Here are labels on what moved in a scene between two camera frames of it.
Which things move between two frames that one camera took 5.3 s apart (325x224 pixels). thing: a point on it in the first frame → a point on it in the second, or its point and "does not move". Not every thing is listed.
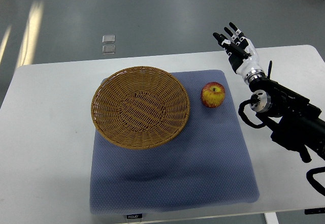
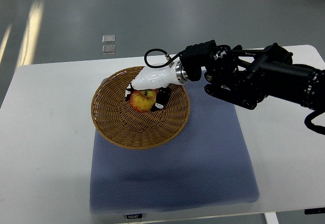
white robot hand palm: (251, 62) → (160, 78)
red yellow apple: (213, 94) → (142, 100)
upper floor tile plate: (108, 38) does not move
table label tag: (135, 216) does not move
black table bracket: (315, 211) does not move
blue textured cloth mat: (207, 167) does not move
